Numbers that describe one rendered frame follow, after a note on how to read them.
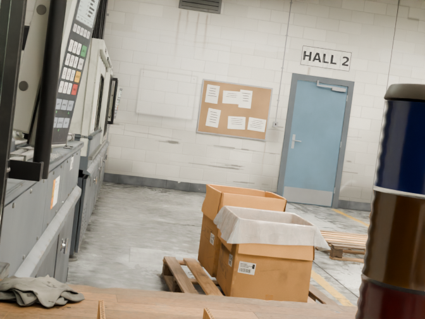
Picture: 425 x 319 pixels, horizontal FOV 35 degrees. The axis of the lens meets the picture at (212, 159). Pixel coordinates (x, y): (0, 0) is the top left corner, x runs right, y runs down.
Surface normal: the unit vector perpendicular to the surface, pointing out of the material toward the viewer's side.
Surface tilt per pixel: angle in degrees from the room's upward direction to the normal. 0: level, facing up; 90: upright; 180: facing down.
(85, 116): 90
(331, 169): 90
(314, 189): 90
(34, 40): 90
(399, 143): 76
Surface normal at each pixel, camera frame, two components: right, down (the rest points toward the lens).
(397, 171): -0.74, -0.31
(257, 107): 0.13, 0.07
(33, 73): -0.08, 0.04
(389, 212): -0.80, 0.18
